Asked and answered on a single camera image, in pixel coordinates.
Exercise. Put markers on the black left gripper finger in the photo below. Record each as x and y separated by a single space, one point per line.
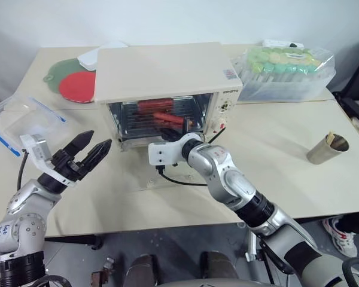
97 154
80 142

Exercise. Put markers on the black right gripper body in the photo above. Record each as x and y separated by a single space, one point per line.
171 135

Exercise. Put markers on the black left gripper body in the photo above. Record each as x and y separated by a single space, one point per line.
67 166

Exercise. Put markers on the cream toaster oven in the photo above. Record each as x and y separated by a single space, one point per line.
158 71

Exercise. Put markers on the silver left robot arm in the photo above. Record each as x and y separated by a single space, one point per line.
24 221

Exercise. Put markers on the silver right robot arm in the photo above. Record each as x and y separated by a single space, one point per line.
236 182

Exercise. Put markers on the red sausage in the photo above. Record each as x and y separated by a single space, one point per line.
155 105
169 119

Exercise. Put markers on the clear blue-sealed zip bag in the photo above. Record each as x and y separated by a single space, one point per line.
1 131
39 119

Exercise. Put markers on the red round mat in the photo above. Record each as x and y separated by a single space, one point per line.
77 87

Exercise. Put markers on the green round mat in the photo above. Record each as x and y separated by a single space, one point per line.
58 74

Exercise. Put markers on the black table caster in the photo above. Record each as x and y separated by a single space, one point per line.
97 242

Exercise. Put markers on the white flat plastic box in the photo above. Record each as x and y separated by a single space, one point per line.
91 56

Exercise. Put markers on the bag of test tubes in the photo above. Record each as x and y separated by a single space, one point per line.
284 74

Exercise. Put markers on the white power strip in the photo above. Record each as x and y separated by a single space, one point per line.
276 42

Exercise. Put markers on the dark rounded shape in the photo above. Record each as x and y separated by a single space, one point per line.
218 269
143 270

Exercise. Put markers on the black plug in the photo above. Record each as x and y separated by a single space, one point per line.
293 45

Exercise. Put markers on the metal cup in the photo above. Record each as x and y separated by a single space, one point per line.
323 152

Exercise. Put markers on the wooden sticks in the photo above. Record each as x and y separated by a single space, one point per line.
330 138

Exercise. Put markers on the white red sneaker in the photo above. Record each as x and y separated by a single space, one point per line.
341 236

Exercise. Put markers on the dark trouser leg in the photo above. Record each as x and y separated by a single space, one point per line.
357 224

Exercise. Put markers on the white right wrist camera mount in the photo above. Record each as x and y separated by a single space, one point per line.
161 153

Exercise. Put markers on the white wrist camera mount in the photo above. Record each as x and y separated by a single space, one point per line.
37 152
161 153

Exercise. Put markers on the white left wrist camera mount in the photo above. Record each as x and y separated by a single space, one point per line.
37 152

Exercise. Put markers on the white table bracket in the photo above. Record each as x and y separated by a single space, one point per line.
252 246

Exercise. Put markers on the black chair frame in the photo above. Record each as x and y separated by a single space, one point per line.
354 101

